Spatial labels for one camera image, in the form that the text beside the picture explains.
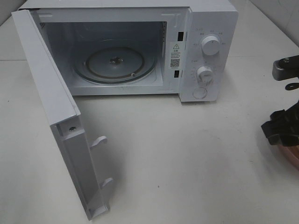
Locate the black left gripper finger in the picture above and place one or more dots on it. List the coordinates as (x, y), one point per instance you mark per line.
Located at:
(283, 127)

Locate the pink plate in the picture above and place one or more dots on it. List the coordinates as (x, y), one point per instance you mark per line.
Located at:
(291, 153)

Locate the round white door button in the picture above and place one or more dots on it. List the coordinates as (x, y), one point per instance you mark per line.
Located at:
(200, 93)

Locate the white timer knob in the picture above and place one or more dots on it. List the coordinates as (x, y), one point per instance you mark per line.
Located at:
(204, 74)

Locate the white microwave door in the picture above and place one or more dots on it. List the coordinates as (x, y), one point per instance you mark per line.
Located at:
(63, 116)

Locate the upper white power knob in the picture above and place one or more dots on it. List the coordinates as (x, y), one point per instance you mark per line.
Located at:
(210, 45)

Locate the white microwave oven body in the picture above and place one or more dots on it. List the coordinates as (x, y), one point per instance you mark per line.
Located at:
(74, 27)

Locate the white warning label sticker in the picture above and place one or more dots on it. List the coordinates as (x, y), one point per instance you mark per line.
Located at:
(176, 53)

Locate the wrist camera with silver heatsink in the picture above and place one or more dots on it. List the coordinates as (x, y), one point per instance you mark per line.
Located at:
(286, 68)

